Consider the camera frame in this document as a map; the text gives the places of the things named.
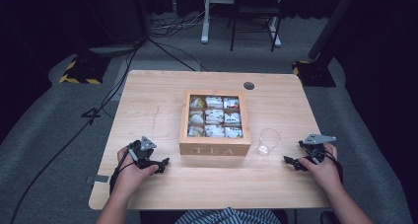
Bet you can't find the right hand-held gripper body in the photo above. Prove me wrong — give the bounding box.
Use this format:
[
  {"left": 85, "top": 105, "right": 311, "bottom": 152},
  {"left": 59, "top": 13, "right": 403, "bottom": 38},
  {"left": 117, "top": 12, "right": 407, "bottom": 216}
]
[{"left": 298, "top": 133, "right": 337, "bottom": 166}]

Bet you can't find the person's left hand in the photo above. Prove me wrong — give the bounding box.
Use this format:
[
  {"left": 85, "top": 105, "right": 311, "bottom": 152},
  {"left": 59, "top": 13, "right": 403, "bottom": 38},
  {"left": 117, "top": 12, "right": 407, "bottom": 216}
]
[{"left": 112, "top": 145, "right": 160, "bottom": 199}]

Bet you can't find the striped clothing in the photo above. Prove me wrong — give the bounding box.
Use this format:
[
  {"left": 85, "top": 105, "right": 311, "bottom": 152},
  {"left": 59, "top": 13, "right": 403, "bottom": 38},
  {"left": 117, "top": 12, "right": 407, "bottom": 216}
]
[{"left": 174, "top": 206, "right": 281, "bottom": 224}]

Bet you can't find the group of assorted tea bags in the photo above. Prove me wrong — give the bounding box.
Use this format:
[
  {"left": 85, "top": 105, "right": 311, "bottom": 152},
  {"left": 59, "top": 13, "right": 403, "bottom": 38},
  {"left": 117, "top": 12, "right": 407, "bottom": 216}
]
[{"left": 187, "top": 95, "right": 244, "bottom": 139}]

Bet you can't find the black yellow striped stand base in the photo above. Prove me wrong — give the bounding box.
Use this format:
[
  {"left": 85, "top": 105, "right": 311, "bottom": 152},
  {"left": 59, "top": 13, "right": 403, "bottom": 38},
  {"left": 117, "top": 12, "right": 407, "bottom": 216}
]
[
  {"left": 58, "top": 53, "right": 111, "bottom": 86},
  {"left": 291, "top": 59, "right": 337, "bottom": 88}
]

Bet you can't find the wooden tea box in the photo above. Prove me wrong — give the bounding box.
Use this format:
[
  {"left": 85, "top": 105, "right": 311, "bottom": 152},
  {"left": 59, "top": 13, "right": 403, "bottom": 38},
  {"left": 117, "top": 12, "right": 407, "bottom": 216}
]
[{"left": 178, "top": 89, "right": 252, "bottom": 157}]

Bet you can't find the clear glass cup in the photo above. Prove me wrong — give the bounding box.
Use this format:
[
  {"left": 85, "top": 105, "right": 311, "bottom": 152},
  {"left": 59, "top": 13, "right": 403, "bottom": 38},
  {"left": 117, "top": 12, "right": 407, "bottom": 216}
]
[{"left": 256, "top": 127, "right": 283, "bottom": 158}]

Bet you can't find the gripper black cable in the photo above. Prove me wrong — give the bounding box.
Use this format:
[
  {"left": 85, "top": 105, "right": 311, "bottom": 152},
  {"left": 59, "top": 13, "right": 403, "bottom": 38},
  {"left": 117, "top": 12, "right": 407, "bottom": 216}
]
[
  {"left": 319, "top": 148, "right": 345, "bottom": 185},
  {"left": 108, "top": 144, "right": 136, "bottom": 194}
]

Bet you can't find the dark slanted stand post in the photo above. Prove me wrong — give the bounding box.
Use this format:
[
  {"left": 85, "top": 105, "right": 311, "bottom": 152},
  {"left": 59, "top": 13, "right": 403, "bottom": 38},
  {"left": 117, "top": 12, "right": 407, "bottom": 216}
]
[{"left": 307, "top": 0, "right": 361, "bottom": 62}]

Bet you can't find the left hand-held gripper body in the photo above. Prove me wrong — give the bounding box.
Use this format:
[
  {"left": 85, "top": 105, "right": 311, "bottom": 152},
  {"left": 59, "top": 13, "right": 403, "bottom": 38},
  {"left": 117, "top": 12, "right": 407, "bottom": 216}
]
[{"left": 127, "top": 135, "right": 159, "bottom": 170}]

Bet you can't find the bundle of floor cables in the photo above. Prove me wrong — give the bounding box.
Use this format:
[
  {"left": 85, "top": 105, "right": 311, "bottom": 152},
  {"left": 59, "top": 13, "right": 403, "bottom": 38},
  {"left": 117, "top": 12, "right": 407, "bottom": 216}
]
[{"left": 150, "top": 3, "right": 215, "bottom": 38}]

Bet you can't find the person's right hand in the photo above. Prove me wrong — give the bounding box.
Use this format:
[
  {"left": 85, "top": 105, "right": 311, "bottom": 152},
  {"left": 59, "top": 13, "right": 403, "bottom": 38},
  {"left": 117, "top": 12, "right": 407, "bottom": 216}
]
[{"left": 298, "top": 142, "right": 345, "bottom": 194}]

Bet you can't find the black chair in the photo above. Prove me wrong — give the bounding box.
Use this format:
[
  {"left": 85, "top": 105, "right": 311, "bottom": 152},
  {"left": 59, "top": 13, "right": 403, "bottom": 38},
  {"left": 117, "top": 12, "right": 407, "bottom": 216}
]
[{"left": 229, "top": 0, "right": 286, "bottom": 53}]

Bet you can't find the small metal bracket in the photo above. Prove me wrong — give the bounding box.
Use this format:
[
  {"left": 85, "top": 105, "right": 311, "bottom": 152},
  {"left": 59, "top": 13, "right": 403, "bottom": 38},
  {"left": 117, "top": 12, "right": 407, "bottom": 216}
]
[{"left": 86, "top": 174, "right": 110, "bottom": 186}]

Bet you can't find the white desk frame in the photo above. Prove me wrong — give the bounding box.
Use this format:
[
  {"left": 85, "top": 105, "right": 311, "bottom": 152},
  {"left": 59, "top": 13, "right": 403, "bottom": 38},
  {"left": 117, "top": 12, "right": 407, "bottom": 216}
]
[{"left": 200, "top": 0, "right": 286, "bottom": 48}]

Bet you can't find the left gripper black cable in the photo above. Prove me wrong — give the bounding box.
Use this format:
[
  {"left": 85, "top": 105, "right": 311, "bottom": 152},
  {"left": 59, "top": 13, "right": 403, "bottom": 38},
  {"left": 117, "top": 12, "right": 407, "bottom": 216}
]
[{"left": 108, "top": 144, "right": 136, "bottom": 194}]

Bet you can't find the thin black floor cable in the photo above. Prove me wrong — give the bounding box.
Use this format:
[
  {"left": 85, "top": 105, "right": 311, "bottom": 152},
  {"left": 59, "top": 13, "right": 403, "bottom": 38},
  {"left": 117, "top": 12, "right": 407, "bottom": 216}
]
[{"left": 147, "top": 37, "right": 209, "bottom": 72}]

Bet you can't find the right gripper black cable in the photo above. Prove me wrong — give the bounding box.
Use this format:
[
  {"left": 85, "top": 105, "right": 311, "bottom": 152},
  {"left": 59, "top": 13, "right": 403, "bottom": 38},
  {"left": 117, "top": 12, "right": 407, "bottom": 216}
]
[{"left": 319, "top": 148, "right": 345, "bottom": 185}]

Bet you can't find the long black floor cable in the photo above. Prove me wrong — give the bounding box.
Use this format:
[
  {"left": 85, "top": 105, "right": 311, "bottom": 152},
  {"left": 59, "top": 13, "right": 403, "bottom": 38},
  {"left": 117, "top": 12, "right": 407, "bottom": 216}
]
[{"left": 9, "top": 39, "right": 146, "bottom": 224}]

